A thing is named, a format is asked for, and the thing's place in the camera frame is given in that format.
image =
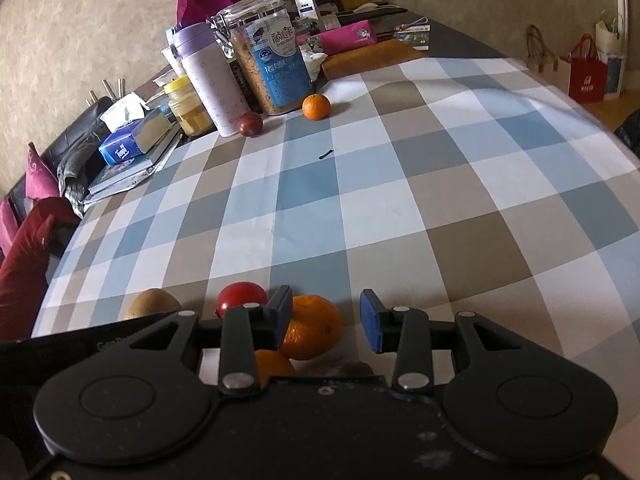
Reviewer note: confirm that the stack of books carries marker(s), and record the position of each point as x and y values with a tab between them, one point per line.
135	172

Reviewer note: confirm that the purple lidded thermos bottle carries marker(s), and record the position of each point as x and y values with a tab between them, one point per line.
210	85

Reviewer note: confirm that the large pink cushion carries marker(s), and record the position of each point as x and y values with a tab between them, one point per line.
42	175

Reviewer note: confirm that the tan paper bag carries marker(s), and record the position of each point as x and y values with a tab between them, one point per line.
540	55

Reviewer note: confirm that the yellow lidded jar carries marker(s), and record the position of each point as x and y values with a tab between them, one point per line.
187	110

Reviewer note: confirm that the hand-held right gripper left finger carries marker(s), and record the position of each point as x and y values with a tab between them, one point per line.
281	317

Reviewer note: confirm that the black leather sofa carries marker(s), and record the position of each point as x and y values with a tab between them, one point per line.
75	135

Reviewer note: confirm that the red paper bag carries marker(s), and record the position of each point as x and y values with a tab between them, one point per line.
582	72

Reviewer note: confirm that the dark red plum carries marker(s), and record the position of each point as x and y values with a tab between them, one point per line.
249	123

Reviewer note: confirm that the brown kiwi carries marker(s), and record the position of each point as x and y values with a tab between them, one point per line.
152	302

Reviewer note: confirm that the crumpled white plastic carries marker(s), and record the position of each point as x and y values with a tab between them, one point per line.
312	62

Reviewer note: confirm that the black jacket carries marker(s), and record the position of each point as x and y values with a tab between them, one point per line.
80	165

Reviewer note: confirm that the dark red cloth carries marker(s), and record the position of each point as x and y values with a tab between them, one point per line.
30	270

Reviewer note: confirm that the red tomato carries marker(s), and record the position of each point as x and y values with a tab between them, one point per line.
240	296

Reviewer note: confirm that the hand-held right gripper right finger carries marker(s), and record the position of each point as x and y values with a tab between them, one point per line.
371	322

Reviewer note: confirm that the pink pouch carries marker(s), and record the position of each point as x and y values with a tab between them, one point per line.
345	37

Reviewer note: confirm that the metal rod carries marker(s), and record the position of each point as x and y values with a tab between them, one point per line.
93	96
120	85
106	87

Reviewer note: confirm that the colourful leaflets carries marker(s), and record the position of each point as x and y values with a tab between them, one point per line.
412	36

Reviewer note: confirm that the orange tangerine with stem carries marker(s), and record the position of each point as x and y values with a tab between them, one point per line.
274	364

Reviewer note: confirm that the small black clip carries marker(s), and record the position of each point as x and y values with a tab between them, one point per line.
325	154

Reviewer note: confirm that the white paper bag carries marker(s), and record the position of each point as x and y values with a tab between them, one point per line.
612	45

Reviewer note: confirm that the blue tissue pack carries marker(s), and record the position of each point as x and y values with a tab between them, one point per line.
130	142

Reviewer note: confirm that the small orange tangerine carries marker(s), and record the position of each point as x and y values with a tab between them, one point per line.
316	106

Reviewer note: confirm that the black bag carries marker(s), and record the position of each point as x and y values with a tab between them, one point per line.
629	132

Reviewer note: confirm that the white cup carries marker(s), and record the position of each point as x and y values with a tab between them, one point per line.
171	62

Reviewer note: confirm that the blue grey checked tablecloth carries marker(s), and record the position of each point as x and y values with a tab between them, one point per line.
400	185

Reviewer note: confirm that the white and blue box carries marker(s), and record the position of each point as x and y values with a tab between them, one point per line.
306	6

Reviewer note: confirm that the orange brown board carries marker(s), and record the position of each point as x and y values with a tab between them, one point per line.
370	57

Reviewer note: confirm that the glass jar with blue label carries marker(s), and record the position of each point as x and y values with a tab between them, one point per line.
280	70

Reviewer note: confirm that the small pink cushion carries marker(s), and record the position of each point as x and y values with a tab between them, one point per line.
7	225

